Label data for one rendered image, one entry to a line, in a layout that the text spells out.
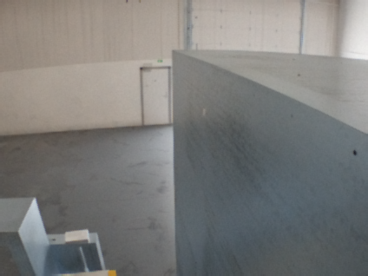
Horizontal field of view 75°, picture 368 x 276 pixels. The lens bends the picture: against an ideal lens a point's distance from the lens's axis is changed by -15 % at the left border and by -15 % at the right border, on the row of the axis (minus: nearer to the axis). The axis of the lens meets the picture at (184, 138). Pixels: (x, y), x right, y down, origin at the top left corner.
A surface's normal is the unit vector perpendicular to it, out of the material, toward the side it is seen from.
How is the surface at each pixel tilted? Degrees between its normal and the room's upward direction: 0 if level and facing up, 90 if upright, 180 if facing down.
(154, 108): 90
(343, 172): 90
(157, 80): 90
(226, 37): 90
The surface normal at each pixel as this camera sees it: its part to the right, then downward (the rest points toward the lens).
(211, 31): 0.18, 0.36
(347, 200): -0.98, 0.07
